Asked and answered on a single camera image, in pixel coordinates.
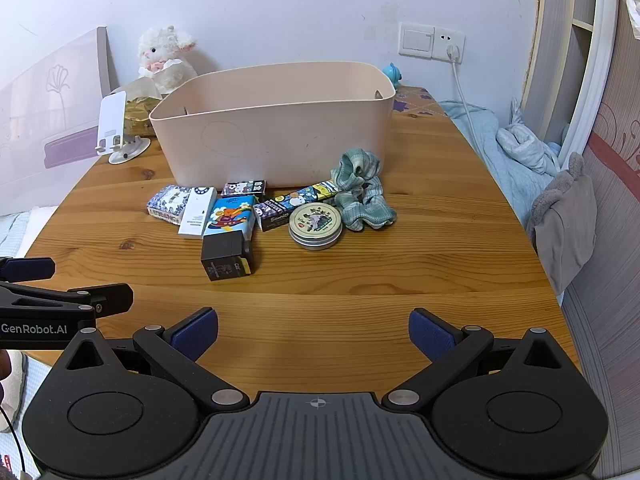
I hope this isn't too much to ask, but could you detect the white wall socket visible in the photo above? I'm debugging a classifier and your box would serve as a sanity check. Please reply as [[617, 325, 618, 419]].
[[432, 26, 466, 63]]

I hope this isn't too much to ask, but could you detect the round metal tin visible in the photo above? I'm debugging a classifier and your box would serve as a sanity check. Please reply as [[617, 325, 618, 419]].
[[288, 203, 344, 251]]

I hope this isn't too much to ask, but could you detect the white slim box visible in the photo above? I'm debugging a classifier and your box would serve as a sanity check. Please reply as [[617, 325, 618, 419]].
[[178, 186, 219, 240]]

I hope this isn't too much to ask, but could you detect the white blue bundled cloth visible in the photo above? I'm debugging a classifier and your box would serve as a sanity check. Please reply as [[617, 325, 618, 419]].
[[495, 97, 562, 177]]

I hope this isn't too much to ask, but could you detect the white wall switch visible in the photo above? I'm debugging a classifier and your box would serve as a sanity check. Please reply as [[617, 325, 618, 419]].
[[398, 22, 436, 59]]

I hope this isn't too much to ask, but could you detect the small black white box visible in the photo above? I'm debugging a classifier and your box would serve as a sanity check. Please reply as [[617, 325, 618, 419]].
[[253, 202, 291, 233]]

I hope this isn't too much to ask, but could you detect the blue bear print tissue pack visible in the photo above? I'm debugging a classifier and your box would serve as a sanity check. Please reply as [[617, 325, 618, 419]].
[[204, 195, 257, 242]]

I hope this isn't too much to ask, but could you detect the blue white patterned tissue pack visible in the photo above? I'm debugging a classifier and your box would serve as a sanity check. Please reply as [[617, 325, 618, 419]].
[[146, 184, 194, 225]]

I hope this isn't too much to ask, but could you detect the white plug with cable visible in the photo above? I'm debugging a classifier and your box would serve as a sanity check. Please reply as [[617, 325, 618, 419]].
[[444, 44, 489, 162]]

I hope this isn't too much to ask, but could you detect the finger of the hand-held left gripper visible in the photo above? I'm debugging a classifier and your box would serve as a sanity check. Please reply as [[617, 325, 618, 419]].
[[0, 257, 56, 282], [0, 283, 135, 317]]

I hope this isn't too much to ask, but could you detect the small cartoon print box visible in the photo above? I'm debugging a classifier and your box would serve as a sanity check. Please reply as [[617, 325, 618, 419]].
[[220, 179, 267, 198]]

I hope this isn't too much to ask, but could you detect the open wooden shelf unit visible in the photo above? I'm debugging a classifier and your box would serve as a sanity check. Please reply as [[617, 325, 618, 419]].
[[520, 0, 622, 162]]

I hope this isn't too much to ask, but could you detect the light checked bed sheet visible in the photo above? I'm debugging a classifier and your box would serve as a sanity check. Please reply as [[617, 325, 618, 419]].
[[0, 206, 64, 262]]

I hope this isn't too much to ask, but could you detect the patterned wardrobe door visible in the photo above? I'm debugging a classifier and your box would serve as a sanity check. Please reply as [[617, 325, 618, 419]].
[[555, 0, 640, 480]]

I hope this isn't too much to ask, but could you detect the white slipper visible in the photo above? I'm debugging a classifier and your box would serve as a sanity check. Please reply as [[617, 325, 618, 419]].
[[0, 350, 32, 434]]

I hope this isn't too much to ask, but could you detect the pink plastic storage bin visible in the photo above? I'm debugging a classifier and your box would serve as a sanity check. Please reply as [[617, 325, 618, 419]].
[[149, 61, 396, 189]]

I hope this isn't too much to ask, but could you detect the green checked scrunchie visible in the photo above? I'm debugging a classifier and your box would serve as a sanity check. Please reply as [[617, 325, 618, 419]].
[[329, 147, 399, 233]]

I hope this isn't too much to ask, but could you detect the white phone stand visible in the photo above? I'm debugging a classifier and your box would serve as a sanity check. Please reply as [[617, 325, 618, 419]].
[[94, 92, 152, 165]]

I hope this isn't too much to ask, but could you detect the long cartoon print box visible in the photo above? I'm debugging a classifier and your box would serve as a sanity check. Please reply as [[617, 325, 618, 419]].
[[252, 180, 351, 218]]

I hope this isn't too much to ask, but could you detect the gold crinkled bag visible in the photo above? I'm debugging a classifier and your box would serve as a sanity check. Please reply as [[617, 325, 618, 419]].
[[111, 80, 164, 139]]

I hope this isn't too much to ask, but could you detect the blue toy figurine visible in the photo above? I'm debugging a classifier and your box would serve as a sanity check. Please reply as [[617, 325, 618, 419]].
[[382, 62, 405, 89]]

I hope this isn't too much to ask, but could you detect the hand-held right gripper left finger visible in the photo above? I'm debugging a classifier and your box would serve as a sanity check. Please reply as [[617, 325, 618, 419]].
[[52, 307, 251, 415]]

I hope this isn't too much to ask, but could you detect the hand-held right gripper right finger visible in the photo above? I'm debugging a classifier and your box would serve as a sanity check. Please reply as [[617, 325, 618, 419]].
[[382, 308, 576, 413]]

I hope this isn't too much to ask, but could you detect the white plush lamb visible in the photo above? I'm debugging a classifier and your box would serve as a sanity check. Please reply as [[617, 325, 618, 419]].
[[137, 25, 200, 96]]

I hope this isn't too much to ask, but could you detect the black cube box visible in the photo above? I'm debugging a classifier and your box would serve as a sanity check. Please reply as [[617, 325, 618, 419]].
[[200, 232, 256, 283]]

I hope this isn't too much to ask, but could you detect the light blue blanket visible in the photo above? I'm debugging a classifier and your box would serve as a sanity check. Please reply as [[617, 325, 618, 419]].
[[438, 99, 562, 232]]

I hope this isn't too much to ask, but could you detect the thin black cable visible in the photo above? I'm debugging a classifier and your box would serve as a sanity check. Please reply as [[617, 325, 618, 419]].
[[0, 404, 29, 480]]

